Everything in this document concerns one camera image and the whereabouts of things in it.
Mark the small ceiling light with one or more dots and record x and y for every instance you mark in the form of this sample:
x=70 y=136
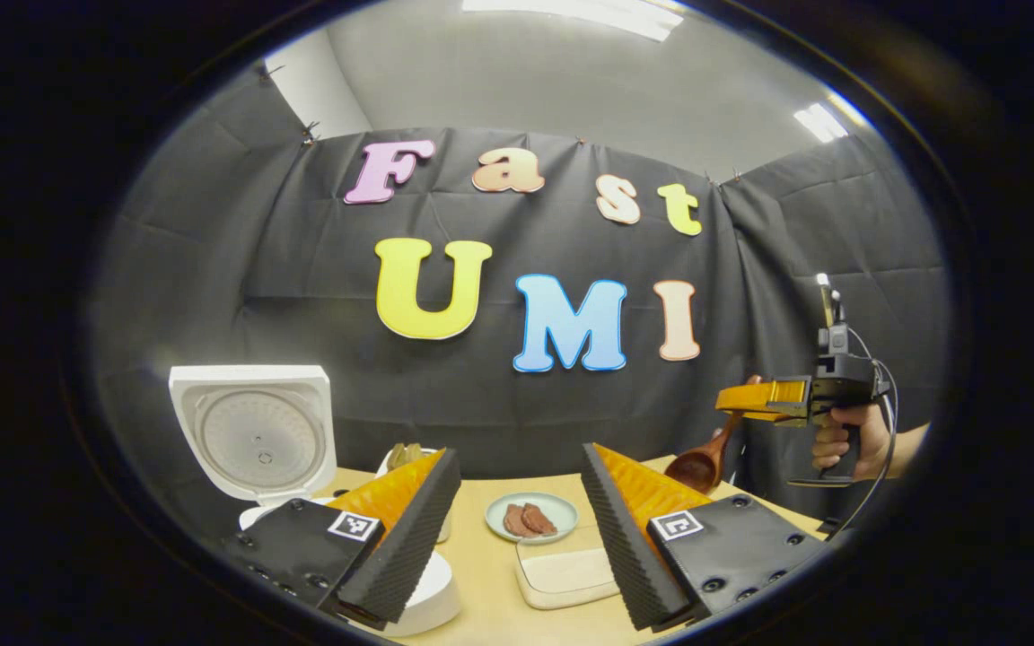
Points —
x=820 y=123

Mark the brown wooden spoon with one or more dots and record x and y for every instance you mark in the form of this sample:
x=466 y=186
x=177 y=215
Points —
x=695 y=468

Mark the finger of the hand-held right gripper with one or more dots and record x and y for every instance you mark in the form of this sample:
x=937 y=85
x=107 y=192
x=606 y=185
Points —
x=759 y=395

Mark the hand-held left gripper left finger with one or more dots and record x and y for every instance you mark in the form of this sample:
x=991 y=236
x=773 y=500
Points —
x=405 y=547

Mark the brown bread slice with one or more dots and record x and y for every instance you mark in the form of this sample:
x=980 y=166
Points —
x=416 y=456
x=398 y=456

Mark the red meat slice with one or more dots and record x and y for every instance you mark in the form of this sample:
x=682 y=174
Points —
x=542 y=519
x=514 y=520

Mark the large ceiling light panel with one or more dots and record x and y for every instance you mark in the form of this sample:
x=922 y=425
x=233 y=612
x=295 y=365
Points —
x=589 y=13

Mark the light green plate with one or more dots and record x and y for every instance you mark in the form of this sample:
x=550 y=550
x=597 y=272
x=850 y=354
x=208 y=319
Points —
x=562 y=516

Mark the black backdrop cloth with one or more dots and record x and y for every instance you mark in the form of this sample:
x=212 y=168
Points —
x=302 y=269

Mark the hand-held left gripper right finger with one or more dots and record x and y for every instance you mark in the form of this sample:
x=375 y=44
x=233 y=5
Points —
x=629 y=547

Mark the beige tray with clear lid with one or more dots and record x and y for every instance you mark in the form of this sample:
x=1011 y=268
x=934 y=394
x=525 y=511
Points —
x=562 y=574

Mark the white toaster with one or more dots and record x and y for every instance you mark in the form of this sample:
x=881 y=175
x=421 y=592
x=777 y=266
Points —
x=384 y=465

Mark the white rice cooker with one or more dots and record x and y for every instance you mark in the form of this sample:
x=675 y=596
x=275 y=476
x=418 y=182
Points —
x=248 y=431

